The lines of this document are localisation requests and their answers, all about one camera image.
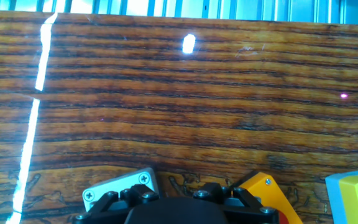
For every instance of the yellow box green button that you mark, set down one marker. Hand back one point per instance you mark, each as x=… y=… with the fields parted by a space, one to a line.
x=356 y=199

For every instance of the grey box small red button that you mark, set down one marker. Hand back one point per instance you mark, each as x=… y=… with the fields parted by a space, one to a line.
x=117 y=183

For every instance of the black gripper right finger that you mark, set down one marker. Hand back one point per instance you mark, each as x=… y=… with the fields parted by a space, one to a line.
x=247 y=205

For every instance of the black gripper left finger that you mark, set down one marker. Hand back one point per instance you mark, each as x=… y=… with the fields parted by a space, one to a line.
x=110 y=202

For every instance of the orange box red button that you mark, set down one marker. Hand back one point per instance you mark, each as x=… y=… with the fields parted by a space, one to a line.
x=272 y=196

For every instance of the dark wooden board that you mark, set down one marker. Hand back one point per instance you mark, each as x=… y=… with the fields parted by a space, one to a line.
x=197 y=109

